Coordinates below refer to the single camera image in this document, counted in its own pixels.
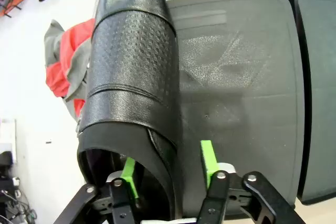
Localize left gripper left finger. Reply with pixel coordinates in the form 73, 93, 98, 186
52, 157, 142, 224

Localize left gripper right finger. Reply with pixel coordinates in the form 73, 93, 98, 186
196, 140, 308, 224

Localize black buckle shoe dented toe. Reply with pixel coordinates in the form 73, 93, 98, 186
76, 0, 184, 221

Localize red and grey jacket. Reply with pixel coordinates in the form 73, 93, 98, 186
43, 18, 97, 120

